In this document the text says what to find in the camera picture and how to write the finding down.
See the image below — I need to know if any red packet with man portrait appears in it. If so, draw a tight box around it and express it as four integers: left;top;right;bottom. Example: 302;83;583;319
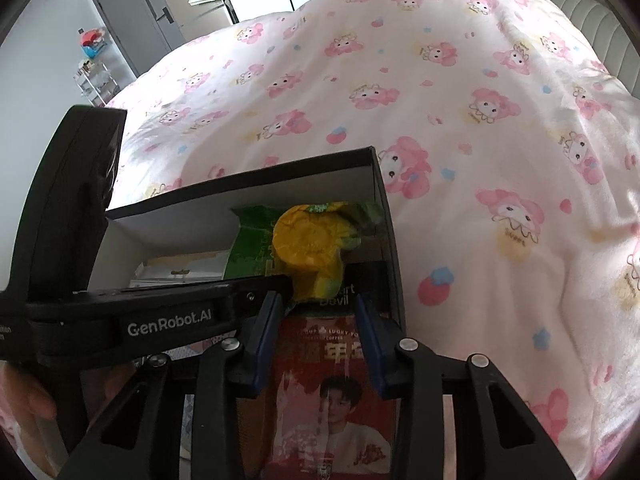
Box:
262;316;396;479

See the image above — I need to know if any yellow foil snack bag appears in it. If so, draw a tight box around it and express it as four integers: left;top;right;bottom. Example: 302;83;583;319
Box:
272;202;361;301

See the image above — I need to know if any person's left hand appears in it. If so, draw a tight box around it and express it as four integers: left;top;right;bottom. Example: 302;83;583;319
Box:
1;362;136;479

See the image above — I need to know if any white printed leaflet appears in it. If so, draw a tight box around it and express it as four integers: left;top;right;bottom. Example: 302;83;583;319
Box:
129;250;230;287

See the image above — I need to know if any green foil snack bag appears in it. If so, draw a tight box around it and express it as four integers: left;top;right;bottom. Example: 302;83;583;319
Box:
221;204;386;281

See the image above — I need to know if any pink cartoon print bedsheet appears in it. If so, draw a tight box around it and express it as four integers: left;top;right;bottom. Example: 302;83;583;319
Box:
0;0;640;480

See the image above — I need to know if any grey door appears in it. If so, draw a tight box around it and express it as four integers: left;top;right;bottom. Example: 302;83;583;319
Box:
92;0;184;77

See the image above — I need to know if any grey padded headboard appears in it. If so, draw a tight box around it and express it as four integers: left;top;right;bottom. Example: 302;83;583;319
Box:
551;0;639;99

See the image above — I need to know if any white wire rack shelf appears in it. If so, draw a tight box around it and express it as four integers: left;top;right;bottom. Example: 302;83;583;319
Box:
74;28;120;107

